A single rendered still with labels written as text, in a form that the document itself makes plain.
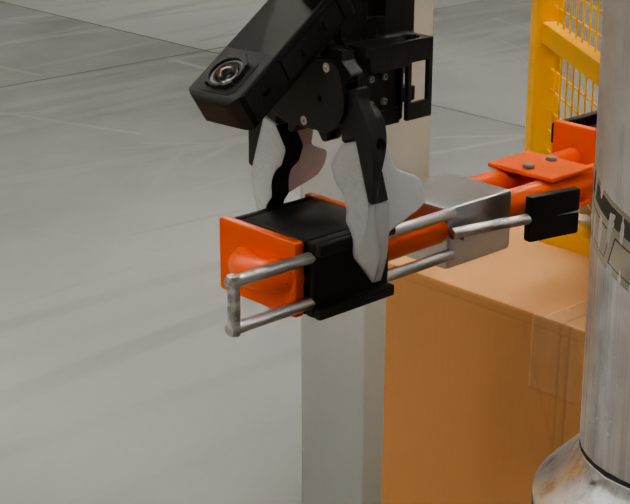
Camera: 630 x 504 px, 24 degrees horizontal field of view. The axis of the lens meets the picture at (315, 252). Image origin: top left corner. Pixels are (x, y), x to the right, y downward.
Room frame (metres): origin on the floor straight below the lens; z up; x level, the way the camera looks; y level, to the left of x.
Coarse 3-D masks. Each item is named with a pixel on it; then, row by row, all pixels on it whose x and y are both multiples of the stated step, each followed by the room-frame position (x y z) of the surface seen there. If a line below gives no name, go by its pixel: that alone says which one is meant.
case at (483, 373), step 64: (512, 256) 1.25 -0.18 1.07; (576, 256) 1.25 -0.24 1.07; (448, 320) 1.18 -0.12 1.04; (512, 320) 1.13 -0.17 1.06; (576, 320) 1.10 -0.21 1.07; (384, 384) 1.24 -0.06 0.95; (448, 384) 1.18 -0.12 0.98; (512, 384) 1.13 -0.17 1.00; (576, 384) 1.08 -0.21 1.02; (384, 448) 1.23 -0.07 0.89; (448, 448) 1.18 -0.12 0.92; (512, 448) 1.12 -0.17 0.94
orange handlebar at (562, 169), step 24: (504, 168) 1.06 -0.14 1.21; (528, 168) 1.05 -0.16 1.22; (552, 168) 1.05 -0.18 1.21; (576, 168) 1.05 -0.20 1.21; (528, 192) 1.01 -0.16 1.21; (408, 240) 0.92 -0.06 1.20; (432, 240) 0.93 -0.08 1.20; (240, 264) 0.86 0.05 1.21; (264, 264) 0.85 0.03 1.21; (264, 288) 0.85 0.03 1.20; (288, 288) 0.85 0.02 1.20
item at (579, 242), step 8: (584, 216) 1.30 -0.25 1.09; (584, 224) 1.29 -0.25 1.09; (576, 232) 1.27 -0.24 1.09; (584, 232) 1.27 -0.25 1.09; (544, 240) 1.29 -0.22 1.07; (552, 240) 1.28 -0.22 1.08; (560, 240) 1.28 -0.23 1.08; (568, 240) 1.27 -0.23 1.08; (576, 240) 1.26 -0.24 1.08; (584, 240) 1.26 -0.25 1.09; (568, 248) 1.27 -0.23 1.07; (576, 248) 1.26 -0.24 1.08; (584, 248) 1.26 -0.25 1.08
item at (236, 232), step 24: (312, 192) 0.95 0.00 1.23; (240, 216) 0.90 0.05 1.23; (264, 216) 0.90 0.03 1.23; (288, 216) 0.90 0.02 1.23; (312, 216) 0.90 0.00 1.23; (336, 216) 0.90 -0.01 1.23; (240, 240) 0.88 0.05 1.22; (264, 240) 0.87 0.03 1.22; (288, 240) 0.85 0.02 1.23; (240, 288) 0.88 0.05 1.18
